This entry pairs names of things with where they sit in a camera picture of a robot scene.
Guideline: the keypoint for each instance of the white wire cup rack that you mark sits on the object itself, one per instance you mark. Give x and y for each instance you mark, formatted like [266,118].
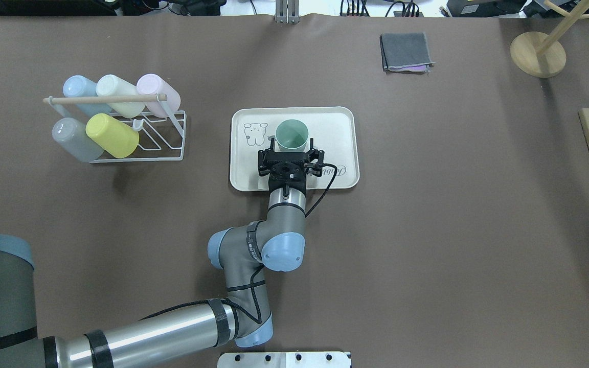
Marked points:
[161,139]

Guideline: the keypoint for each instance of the light blue plastic cup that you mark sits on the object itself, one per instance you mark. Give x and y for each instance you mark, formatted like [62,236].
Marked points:
[81,86]

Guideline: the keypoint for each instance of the grey translucent plastic cup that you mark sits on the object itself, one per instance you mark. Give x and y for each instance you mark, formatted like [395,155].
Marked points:
[71,135]

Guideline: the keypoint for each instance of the white rabbit print tray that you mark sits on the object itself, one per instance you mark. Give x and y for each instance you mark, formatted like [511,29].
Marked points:
[332,129]

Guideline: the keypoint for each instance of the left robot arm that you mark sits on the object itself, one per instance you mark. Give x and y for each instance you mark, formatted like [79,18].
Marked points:
[244,316]

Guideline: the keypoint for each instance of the yellow plastic cup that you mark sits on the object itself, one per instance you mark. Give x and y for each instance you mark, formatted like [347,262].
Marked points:
[115,137]

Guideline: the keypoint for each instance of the folded grey cloth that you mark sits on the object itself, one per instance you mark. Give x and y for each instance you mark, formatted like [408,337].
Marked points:
[405,52]

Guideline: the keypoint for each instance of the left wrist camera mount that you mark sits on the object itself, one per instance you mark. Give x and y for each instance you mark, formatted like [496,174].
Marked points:
[309,162]

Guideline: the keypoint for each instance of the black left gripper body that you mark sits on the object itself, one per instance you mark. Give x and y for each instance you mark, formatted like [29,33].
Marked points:
[264,164]

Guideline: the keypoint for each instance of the wooden mug tree stand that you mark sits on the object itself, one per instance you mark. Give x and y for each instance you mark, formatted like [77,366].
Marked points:
[540,54]

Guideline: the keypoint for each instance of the green plastic cup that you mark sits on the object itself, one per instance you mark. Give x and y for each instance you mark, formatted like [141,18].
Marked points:
[292,135]

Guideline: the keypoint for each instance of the aluminium frame post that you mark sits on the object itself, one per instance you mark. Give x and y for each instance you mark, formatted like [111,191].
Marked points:
[287,11]

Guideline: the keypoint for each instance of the cream white plastic cup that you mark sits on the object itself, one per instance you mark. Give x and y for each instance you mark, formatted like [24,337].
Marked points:
[112,86]

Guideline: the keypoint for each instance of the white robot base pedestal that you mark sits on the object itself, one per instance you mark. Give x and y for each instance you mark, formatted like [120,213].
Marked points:
[286,359]

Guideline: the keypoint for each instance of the pink plastic cup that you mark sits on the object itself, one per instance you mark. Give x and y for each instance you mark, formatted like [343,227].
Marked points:
[153,84]

